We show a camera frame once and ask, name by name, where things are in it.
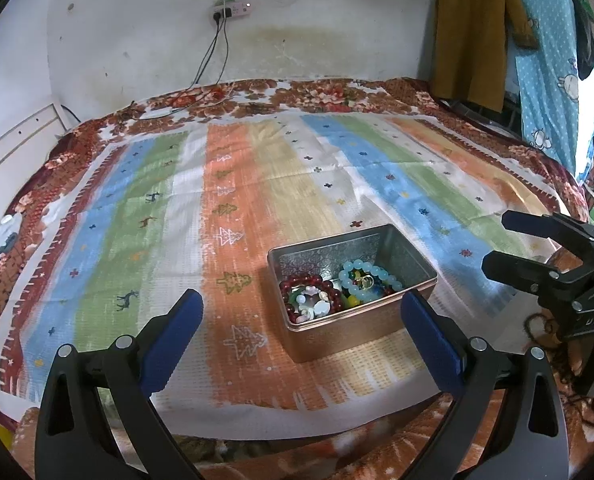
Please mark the embossed metal tin box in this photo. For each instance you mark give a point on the embossed metal tin box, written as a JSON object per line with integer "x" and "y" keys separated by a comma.
{"x": 357, "y": 325}

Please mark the dark hanging clothing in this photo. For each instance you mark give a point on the dark hanging clothing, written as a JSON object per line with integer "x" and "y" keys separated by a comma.
{"x": 587, "y": 50}

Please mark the blue printed hanging sheet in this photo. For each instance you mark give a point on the blue printed hanging sheet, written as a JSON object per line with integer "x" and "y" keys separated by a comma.
{"x": 547, "y": 60}

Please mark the pink power strip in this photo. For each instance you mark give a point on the pink power strip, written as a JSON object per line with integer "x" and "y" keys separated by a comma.
{"x": 237, "y": 10}

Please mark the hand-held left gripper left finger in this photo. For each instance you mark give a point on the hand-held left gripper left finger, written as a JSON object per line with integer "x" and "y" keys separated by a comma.
{"x": 174, "y": 340}

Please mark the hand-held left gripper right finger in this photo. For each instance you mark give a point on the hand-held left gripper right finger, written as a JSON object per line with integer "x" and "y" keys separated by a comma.
{"x": 433, "y": 345}

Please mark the black metal rack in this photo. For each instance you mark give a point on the black metal rack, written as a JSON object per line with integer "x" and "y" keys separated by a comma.
{"x": 507, "y": 116}

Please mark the mustard hanging garment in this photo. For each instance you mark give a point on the mustard hanging garment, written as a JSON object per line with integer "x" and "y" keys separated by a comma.
{"x": 467, "y": 35}

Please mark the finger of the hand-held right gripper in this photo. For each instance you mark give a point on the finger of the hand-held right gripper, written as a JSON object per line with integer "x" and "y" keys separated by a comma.
{"x": 527, "y": 222}
{"x": 517, "y": 269}

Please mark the striped printed blanket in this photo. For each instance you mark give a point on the striped printed blanket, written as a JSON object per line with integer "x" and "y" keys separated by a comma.
{"x": 277, "y": 170}

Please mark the white bed headboard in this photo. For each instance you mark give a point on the white bed headboard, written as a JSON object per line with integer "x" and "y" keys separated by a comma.
{"x": 17, "y": 140}

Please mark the brown floral bedsheet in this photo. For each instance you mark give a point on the brown floral bedsheet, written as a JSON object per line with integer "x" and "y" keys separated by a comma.
{"x": 327, "y": 92}

